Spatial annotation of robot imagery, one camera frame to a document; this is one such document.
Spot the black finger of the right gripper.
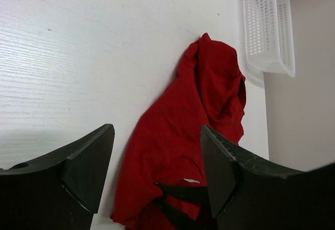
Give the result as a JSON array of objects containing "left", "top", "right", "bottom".
[
  {"left": 153, "top": 200, "right": 208, "bottom": 230},
  {"left": 154, "top": 183, "right": 209, "bottom": 205}
]

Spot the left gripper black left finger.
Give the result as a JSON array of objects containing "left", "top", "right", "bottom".
[{"left": 1, "top": 124, "right": 115, "bottom": 229}]

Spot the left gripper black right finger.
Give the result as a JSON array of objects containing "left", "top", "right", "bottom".
[{"left": 200, "top": 126, "right": 334, "bottom": 229}]

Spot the red t shirt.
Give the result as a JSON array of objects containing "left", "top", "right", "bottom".
[{"left": 111, "top": 34, "right": 247, "bottom": 229}]

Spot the white plastic basket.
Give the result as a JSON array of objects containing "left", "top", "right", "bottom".
[{"left": 243, "top": 0, "right": 296, "bottom": 87}]

